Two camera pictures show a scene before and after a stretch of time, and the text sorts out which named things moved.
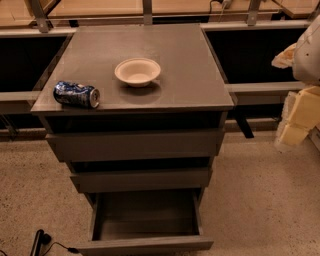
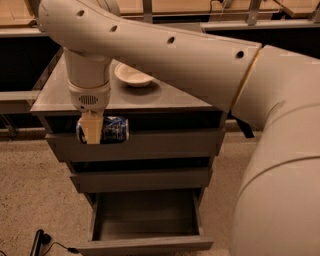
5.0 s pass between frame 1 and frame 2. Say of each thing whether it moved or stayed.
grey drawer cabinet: stayed
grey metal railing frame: stayed
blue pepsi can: moved
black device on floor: stayed
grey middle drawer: stayed
